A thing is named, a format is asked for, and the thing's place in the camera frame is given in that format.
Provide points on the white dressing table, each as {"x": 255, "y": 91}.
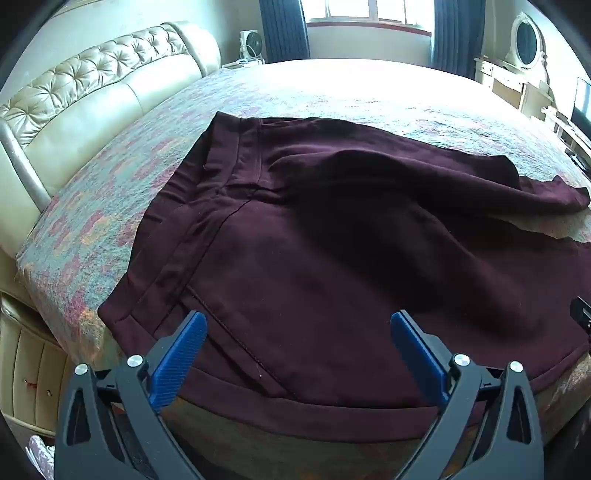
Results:
{"x": 508, "y": 85}

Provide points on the cream tufted headboard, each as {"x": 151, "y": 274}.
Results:
{"x": 92, "y": 97}

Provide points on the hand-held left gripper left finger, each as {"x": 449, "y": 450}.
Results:
{"x": 182, "y": 355}

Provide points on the bed with patterned cover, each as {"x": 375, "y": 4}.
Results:
{"x": 323, "y": 87}

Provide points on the white television stand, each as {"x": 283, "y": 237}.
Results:
{"x": 565, "y": 131}

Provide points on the television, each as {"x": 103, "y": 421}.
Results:
{"x": 582, "y": 104}

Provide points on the white oval vanity mirror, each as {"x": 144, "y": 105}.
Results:
{"x": 526, "y": 41}

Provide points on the maroon pants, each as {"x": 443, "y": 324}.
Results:
{"x": 300, "y": 254}

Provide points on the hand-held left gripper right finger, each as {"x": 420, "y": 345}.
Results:
{"x": 415, "y": 350}

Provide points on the white fan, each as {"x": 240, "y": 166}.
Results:
{"x": 252, "y": 44}

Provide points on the window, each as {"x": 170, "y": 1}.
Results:
{"x": 369, "y": 10}

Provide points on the blue curtain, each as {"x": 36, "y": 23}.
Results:
{"x": 284, "y": 32}
{"x": 455, "y": 37}

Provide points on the patterned light cloth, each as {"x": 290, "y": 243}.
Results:
{"x": 42, "y": 457}

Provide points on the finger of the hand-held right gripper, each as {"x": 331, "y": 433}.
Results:
{"x": 581, "y": 318}

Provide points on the cream padded bed base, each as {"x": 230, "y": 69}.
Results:
{"x": 32, "y": 369}

